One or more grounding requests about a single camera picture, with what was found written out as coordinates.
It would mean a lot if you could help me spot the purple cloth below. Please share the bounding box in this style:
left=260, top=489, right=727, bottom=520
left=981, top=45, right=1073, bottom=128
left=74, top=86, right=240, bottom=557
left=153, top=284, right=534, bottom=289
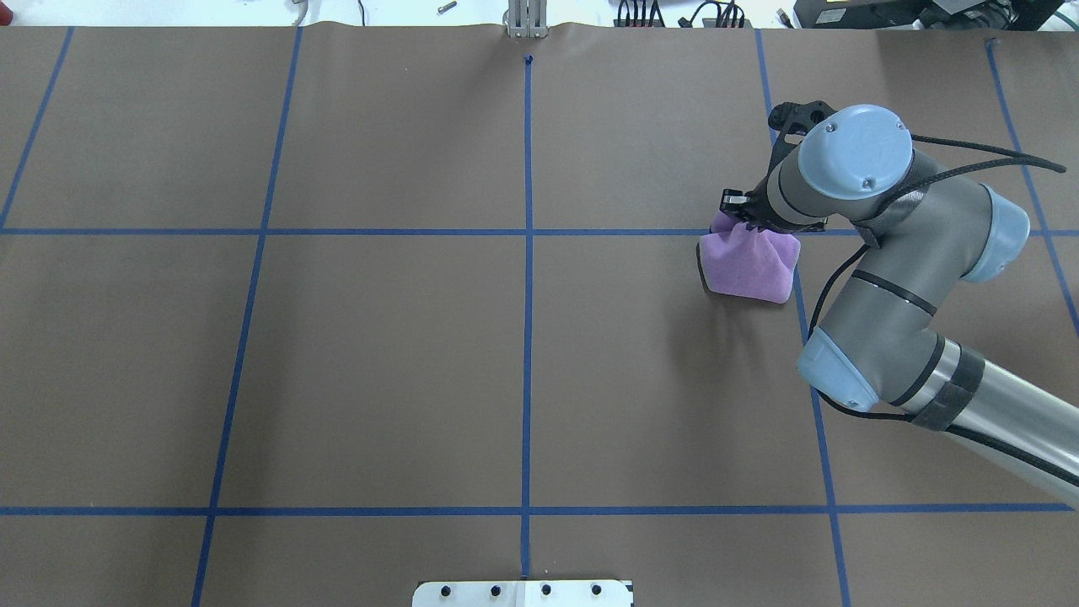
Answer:
left=698, top=212, right=801, bottom=304

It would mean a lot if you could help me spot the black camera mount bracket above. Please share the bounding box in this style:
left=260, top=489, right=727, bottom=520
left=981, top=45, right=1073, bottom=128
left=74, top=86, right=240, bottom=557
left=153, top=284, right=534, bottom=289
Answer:
left=767, top=100, right=836, bottom=141

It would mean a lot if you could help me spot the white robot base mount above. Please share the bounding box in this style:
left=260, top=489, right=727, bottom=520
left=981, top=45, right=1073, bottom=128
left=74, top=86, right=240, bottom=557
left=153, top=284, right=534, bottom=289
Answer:
left=411, top=579, right=636, bottom=606

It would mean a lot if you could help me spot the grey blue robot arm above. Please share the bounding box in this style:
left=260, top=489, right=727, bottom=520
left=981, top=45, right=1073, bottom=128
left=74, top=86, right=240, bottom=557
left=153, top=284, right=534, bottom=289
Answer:
left=720, top=101, right=1076, bottom=507

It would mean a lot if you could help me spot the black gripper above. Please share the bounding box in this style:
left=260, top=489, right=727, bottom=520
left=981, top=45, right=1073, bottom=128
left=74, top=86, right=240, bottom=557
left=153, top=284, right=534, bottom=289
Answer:
left=718, top=188, right=780, bottom=232

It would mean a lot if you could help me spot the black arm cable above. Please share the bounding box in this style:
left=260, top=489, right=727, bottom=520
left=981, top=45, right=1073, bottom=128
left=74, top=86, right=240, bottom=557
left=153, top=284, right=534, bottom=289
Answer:
left=808, top=133, right=1079, bottom=489

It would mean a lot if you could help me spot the grey metal camera post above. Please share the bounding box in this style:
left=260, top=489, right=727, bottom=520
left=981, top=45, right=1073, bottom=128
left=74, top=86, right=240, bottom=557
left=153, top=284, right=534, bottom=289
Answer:
left=502, top=0, right=550, bottom=39

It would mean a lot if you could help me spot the black cable bundle left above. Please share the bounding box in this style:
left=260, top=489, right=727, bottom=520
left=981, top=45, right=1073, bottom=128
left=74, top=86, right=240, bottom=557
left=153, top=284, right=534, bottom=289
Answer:
left=614, top=0, right=667, bottom=29

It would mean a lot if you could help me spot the black device on desk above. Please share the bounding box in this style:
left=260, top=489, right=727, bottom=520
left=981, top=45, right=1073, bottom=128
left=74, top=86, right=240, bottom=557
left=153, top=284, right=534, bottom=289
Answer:
left=793, top=1, right=1066, bottom=31

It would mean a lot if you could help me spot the black cable bundle right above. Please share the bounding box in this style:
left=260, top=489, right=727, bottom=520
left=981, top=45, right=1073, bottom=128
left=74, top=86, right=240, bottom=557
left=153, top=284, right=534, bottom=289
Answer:
left=678, top=0, right=748, bottom=30

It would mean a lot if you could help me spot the black cable bundle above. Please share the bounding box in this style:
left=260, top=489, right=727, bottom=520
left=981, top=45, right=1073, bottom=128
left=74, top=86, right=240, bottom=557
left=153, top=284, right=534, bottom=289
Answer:
left=678, top=0, right=748, bottom=30
left=614, top=0, right=667, bottom=29

